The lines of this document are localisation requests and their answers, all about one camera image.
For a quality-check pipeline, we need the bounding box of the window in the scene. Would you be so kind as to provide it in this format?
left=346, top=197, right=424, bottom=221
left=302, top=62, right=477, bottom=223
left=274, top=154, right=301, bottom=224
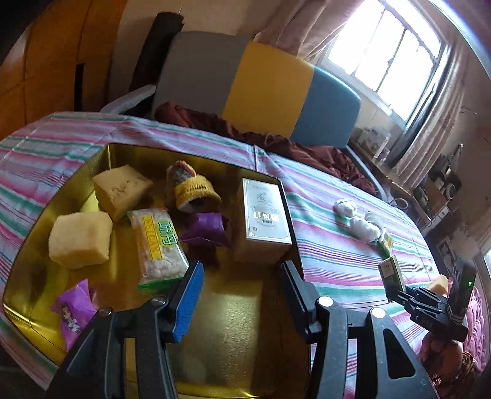
left=326, top=0, right=447, bottom=123

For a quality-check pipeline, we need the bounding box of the person's right hand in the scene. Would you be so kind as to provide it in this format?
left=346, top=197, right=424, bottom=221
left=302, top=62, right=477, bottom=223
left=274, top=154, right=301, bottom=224
left=419, top=332, right=465, bottom=378

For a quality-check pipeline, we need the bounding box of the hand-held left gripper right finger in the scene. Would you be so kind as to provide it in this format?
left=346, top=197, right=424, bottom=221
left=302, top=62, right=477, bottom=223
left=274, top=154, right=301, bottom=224
left=279, top=260, right=440, bottom=399

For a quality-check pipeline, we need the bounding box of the wedge yellow sponge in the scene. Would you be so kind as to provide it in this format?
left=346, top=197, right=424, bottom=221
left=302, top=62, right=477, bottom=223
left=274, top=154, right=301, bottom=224
left=93, top=165, right=155, bottom=221

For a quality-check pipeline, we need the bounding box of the gold metal tin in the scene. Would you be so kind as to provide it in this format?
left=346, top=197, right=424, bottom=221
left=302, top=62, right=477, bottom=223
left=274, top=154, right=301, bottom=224
left=2, top=144, right=311, bottom=399

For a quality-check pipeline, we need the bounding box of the clear rice snack packet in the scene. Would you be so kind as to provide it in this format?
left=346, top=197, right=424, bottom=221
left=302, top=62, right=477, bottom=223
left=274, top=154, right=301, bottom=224
left=378, top=233, right=394, bottom=258
left=126, top=207, right=190, bottom=290

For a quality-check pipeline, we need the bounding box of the cluttered wooden shelf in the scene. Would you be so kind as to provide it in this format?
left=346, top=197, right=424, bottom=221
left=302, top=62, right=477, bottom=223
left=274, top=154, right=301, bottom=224
left=414, top=142, right=491, bottom=269

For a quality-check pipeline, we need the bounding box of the yellow knitted sock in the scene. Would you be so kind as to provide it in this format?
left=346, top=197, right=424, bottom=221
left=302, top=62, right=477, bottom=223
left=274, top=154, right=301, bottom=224
left=166, top=160, right=222, bottom=211

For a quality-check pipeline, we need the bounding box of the white carton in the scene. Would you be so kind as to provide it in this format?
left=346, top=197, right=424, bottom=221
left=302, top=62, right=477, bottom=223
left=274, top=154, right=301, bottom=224
left=358, top=128, right=390, bottom=154

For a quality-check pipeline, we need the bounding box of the patterned curtain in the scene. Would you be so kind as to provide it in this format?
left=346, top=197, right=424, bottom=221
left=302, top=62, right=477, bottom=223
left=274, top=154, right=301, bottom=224
left=389, top=42, right=476, bottom=188
left=253, top=0, right=378, bottom=62

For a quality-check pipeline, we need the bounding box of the cream cardboard box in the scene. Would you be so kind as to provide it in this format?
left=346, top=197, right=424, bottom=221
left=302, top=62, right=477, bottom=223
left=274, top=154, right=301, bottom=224
left=233, top=177, right=293, bottom=265

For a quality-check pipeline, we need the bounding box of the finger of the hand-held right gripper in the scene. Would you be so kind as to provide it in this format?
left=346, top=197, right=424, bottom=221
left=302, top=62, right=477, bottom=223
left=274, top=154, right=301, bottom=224
left=397, top=286, right=447, bottom=308
left=403, top=305, right=447, bottom=331

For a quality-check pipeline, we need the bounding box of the purple snack packet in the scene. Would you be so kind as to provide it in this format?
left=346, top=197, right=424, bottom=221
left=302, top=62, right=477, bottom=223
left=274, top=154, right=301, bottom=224
left=50, top=279, right=99, bottom=351
left=178, top=211, right=231, bottom=248

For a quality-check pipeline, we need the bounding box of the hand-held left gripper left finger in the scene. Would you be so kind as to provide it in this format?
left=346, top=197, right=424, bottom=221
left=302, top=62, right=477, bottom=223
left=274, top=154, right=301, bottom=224
left=46, top=261, right=205, bottom=399

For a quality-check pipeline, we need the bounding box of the black rolled mat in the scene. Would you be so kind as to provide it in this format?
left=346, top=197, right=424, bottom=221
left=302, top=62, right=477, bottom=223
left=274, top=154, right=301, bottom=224
left=128, top=11, right=185, bottom=93

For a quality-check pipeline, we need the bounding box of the orange wooden wardrobe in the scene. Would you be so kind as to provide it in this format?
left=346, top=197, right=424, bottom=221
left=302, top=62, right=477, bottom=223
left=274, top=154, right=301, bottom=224
left=0, top=0, right=127, bottom=139

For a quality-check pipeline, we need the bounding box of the green cardboard box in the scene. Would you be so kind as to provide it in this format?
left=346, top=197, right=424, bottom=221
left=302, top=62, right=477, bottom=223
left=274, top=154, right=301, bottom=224
left=378, top=256, right=404, bottom=304

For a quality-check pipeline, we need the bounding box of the dark red blanket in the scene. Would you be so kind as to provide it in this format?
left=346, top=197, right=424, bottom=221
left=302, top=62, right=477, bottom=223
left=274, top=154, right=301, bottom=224
left=153, top=102, right=378, bottom=198

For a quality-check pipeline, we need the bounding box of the yellow sponge block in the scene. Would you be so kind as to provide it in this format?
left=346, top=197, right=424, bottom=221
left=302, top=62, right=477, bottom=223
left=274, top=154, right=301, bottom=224
left=427, top=274, right=449, bottom=296
left=48, top=211, right=113, bottom=270

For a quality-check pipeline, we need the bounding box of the grey yellow blue sofa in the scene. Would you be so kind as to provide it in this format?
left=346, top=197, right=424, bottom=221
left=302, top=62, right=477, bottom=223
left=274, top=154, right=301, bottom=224
left=100, top=31, right=363, bottom=169

